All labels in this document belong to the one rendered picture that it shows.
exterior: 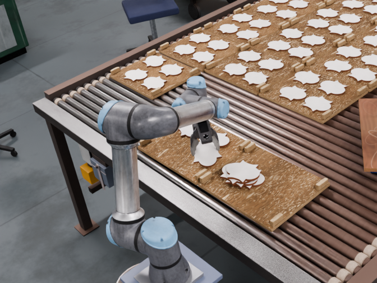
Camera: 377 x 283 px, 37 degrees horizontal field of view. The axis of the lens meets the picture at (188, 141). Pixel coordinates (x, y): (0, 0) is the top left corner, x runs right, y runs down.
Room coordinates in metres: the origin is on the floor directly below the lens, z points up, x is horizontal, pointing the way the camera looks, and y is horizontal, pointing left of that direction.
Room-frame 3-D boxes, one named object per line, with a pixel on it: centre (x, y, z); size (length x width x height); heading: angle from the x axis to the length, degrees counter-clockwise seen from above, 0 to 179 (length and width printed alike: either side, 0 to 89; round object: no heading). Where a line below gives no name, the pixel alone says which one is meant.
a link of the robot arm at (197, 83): (1.96, -0.06, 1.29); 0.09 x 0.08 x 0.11; 145
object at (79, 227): (2.69, 0.73, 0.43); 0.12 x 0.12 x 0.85; 35
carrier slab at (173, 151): (2.09, -0.02, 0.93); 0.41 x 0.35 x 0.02; 36
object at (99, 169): (2.23, 0.42, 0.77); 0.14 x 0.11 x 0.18; 35
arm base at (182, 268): (1.40, 0.14, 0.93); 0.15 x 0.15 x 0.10
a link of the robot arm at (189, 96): (1.87, -0.02, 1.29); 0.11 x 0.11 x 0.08; 55
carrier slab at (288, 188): (1.75, -0.27, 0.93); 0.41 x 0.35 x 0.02; 36
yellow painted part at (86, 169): (2.38, 0.53, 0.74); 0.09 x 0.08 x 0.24; 35
